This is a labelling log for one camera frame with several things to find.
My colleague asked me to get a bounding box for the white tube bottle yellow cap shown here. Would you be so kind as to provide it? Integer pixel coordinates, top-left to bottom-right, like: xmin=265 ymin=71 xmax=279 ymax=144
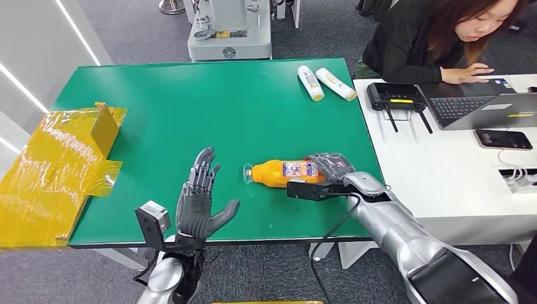
xmin=296 ymin=65 xmax=325 ymax=103
xmin=315 ymin=67 xmax=358 ymax=103

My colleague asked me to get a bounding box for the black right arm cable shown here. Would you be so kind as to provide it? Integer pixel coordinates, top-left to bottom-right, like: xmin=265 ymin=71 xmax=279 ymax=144
xmin=310 ymin=194 xmax=362 ymax=304

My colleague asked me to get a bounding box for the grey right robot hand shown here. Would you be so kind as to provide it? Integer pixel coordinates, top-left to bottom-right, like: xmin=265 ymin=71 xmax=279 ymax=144
xmin=305 ymin=153 xmax=357 ymax=184

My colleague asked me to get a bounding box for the white desk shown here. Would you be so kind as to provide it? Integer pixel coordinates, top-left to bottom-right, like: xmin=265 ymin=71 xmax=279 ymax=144
xmin=338 ymin=73 xmax=537 ymax=270

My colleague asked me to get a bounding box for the metal stanchion base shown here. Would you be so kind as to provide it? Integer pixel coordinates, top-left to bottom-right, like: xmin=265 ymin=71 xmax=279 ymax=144
xmin=158 ymin=0 xmax=186 ymax=15

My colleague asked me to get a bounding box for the grey laptop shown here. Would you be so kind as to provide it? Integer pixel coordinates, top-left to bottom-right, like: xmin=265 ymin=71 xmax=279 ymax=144
xmin=418 ymin=78 xmax=537 ymax=131

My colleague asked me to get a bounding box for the orange bottle with clear cap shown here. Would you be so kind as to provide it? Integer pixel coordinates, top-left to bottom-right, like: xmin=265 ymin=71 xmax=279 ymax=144
xmin=243 ymin=159 xmax=326 ymax=189

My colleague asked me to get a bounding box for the black smartphone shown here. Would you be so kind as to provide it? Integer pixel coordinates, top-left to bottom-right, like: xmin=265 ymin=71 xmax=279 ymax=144
xmin=474 ymin=129 xmax=534 ymax=151

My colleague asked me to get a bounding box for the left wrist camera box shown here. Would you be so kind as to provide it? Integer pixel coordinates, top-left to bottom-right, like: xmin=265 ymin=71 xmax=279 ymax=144
xmin=134 ymin=200 xmax=172 ymax=253

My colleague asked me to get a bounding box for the yellow taped cardboard box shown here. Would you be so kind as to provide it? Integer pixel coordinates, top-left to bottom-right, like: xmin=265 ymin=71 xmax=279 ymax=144
xmin=0 ymin=101 xmax=127 ymax=253

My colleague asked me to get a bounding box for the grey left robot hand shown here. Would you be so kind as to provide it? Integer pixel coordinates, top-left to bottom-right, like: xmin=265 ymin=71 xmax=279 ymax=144
xmin=175 ymin=146 xmax=241 ymax=239

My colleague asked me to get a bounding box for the black router with antennas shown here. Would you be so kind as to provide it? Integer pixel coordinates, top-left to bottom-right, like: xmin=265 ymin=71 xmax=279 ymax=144
xmin=366 ymin=82 xmax=434 ymax=135

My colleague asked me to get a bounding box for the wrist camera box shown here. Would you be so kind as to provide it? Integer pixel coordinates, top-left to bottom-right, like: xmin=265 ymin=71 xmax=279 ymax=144
xmin=287 ymin=180 xmax=350 ymax=203
xmin=134 ymin=200 xmax=172 ymax=253

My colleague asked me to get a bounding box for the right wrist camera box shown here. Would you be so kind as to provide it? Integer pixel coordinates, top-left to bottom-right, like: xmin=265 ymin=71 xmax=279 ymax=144
xmin=287 ymin=180 xmax=350 ymax=203

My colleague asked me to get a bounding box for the white machine base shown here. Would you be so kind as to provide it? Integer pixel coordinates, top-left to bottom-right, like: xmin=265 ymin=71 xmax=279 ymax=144
xmin=187 ymin=0 xmax=273 ymax=63

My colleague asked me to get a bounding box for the desk socket with white cables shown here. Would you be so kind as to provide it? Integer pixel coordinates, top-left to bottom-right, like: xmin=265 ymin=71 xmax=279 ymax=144
xmin=496 ymin=149 xmax=537 ymax=195

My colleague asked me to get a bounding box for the green table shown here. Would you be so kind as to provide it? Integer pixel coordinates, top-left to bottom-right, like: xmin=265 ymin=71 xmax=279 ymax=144
xmin=51 ymin=58 xmax=385 ymax=272

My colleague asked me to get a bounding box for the person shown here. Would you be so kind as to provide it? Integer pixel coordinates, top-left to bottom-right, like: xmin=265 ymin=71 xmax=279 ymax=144
xmin=352 ymin=0 xmax=532 ymax=85
xmin=508 ymin=234 xmax=537 ymax=304

